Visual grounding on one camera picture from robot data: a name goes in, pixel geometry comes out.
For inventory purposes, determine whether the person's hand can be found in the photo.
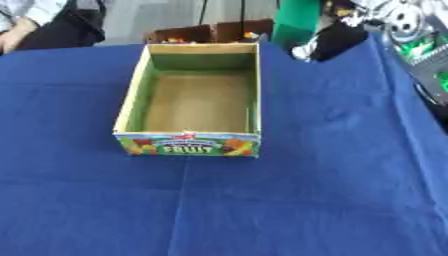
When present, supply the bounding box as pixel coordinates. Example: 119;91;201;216
0;17;41;55

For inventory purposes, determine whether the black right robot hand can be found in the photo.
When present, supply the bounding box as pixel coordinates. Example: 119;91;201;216
288;21;371;63

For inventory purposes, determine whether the brown cardboard box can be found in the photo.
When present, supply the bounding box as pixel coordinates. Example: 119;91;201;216
145;24;216;45
213;18;277;44

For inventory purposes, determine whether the open cardboard box green inside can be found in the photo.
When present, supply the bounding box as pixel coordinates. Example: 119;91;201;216
112;42;263;158

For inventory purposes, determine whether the green board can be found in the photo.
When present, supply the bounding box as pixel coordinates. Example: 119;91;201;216
271;0;324;52

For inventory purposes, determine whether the person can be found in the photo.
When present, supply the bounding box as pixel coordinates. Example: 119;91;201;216
0;0;111;55

